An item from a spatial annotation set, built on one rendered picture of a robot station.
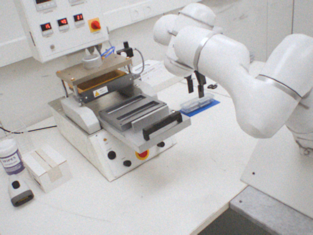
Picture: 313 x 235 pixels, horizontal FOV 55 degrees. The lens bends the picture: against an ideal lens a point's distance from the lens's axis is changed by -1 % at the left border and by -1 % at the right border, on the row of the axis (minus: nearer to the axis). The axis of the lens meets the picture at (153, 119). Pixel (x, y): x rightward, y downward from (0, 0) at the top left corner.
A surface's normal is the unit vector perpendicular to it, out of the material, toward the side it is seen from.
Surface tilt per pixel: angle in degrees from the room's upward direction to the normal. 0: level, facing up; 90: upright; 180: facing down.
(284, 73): 54
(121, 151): 65
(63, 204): 0
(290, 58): 48
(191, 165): 0
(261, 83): 39
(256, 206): 0
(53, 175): 89
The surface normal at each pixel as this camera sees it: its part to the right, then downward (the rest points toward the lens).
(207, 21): 0.36, 0.30
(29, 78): 0.62, 0.30
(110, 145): 0.47, -0.08
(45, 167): -0.17, -0.87
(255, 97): -0.45, -0.16
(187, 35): -0.45, -0.46
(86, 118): 0.26, -0.45
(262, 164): -0.66, -0.31
